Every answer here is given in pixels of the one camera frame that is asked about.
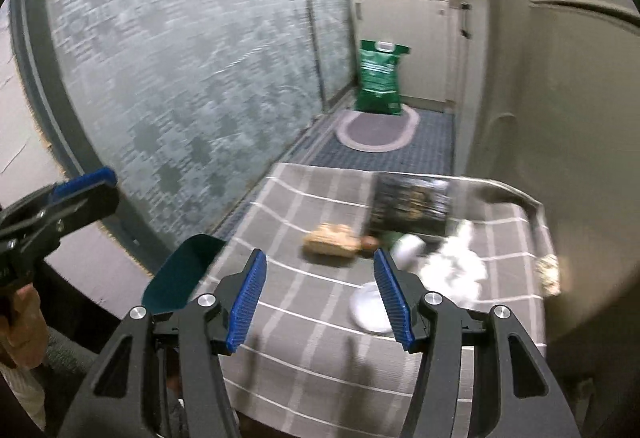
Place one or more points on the grey checked tablecloth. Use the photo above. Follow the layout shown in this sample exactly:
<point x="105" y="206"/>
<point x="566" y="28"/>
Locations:
<point x="300" y="198"/>

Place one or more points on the crumpled white tissue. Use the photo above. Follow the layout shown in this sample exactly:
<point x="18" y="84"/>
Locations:
<point x="455" y="265"/>

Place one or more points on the white paper cup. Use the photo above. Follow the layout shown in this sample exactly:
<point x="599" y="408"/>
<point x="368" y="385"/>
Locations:
<point x="407" y="252"/>

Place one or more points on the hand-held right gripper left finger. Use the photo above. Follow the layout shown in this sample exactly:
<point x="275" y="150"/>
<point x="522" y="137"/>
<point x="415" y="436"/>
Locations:
<point x="245" y="303"/>

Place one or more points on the oval pink rug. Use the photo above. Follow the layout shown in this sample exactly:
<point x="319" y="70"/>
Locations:
<point x="377" y="132"/>

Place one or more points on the white refrigerator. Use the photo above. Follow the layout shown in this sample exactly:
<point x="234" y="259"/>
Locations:
<point x="575" y="118"/>

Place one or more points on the green sack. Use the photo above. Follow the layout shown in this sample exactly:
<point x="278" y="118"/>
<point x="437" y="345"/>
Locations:
<point x="380" y="76"/>

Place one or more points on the brown round nut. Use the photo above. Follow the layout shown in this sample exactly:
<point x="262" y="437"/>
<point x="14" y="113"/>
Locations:
<point x="369" y="244"/>

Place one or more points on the person's left hand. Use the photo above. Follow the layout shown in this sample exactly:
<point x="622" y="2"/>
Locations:
<point x="22" y="323"/>

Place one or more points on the black snack packet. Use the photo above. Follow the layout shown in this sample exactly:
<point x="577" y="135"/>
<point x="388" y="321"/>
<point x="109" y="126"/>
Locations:
<point x="410" y="205"/>

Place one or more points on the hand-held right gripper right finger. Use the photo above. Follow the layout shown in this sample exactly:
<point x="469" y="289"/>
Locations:
<point x="395" y="303"/>

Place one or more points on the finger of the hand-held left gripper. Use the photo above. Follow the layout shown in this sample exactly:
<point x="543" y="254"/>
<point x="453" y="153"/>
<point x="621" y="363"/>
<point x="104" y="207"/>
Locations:
<point x="85" y="183"/>

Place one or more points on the striped dark floor mat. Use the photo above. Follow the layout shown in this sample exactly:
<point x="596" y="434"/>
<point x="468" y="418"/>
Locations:
<point x="430" y="153"/>

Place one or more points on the white kitchen cabinet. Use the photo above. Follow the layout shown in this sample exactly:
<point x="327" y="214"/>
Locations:
<point x="400" y="43"/>

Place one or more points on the brown wrapper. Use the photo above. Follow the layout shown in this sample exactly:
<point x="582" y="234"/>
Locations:
<point x="330" y="242"/>

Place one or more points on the patterned frosted glass door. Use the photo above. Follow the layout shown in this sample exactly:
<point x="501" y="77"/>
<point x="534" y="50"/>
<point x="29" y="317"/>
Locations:
<point x="175" y="43"/>

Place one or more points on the white round lid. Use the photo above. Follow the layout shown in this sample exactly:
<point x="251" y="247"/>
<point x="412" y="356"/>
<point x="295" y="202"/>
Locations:
<point x="365" y="310"/>

